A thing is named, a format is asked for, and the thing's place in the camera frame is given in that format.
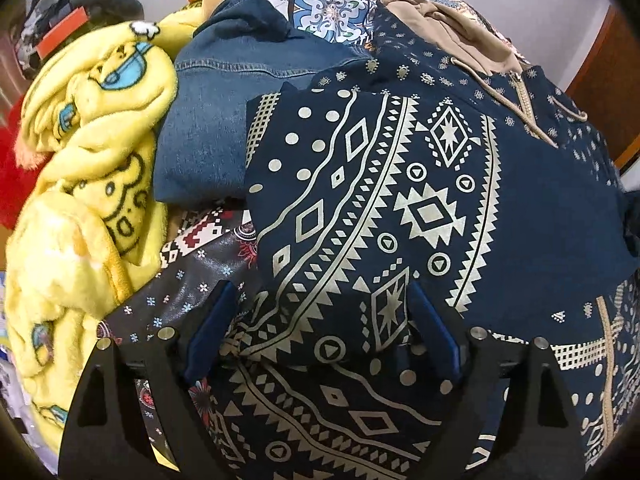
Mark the wooden door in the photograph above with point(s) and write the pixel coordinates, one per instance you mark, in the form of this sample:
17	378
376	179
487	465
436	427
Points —
606	87

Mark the yellow cartoon fleece blanket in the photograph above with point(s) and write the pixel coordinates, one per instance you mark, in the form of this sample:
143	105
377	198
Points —
90	232

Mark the navy patterned hooded jacket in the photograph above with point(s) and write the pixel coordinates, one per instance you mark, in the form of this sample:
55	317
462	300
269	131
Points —
416	164

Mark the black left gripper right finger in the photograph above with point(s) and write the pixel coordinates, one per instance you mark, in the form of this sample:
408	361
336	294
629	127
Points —
508	414

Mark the dark floral patterned cloth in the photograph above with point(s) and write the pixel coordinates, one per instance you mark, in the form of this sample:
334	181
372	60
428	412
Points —
207	276

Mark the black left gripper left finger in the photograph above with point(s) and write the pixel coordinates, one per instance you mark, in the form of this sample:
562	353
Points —
132	415

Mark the blue denim jacket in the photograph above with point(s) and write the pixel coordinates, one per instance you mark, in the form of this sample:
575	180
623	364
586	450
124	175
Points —
245	49

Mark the red plush fabric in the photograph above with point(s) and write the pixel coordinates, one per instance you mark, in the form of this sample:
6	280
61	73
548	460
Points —
16	182

